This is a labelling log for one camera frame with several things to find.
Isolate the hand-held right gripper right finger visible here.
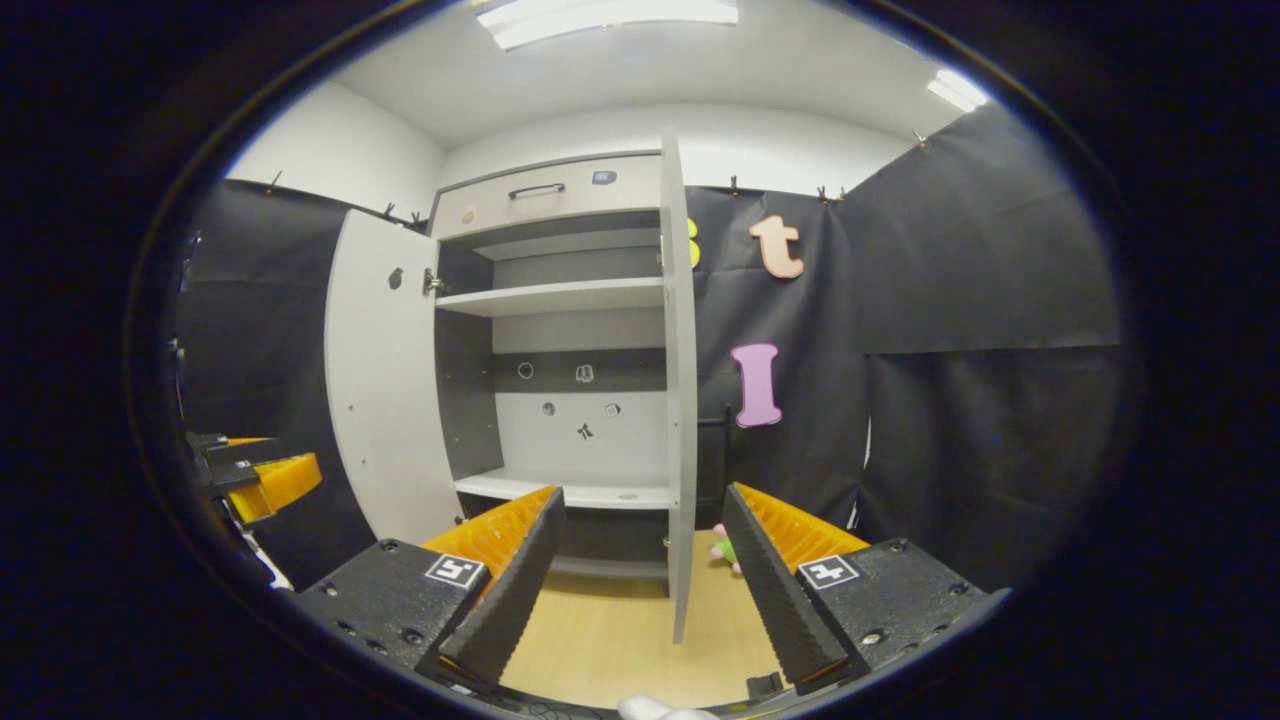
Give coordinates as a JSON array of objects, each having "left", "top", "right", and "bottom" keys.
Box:
[{"left": 720, "top": 482, "right": 1011, "bottom": 694}]

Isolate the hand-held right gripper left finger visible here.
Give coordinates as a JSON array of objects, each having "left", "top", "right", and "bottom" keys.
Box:
[{"left": 290, "top": 485, "right": 567, "bottom": 693}]

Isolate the grey shoe cabinet door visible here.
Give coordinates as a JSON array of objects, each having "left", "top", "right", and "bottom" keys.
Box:
[
  {"left": 658, "top": 135, "right": 736, "bottom": 644},
  {"left": 323, "top": 208, "right": 463, "bottom": 549}
]

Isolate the grey double-door shoe cabinet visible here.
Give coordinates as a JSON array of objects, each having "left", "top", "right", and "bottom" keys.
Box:
[{"left": 323, "top": 135, "right": 736, "bottom": 644}]

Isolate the white cabinet shelf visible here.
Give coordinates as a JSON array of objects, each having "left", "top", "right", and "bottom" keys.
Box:
[
  {"left": 437, "top": 277, "right": 666, "bottom": 319},
  {"left": 470, "top": 228, "right": 661, "bottom": 263},
  {"left": 455, "top": 468, "right": 671, "bottom": 511}
]

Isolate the grey cabinet drawer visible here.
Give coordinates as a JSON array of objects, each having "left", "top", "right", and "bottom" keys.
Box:
[{"left": 432, "top": 155, "right": 663, "bottom": 239}]

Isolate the black backdrop cloth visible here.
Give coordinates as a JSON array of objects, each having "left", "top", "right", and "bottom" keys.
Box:
[{"left": 170, "top": 105, "right": 1126, "bottom": 596}]

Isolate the small ceiling light panel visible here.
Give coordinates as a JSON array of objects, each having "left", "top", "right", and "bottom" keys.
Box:
[{"left": 925, "top": 68, "right": 989, "bottom": 113}]

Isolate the large ceiling light panel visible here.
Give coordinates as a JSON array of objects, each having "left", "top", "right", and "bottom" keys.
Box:
[{"left": 475, "top": 0, "right": 739, "bottom": 51}]

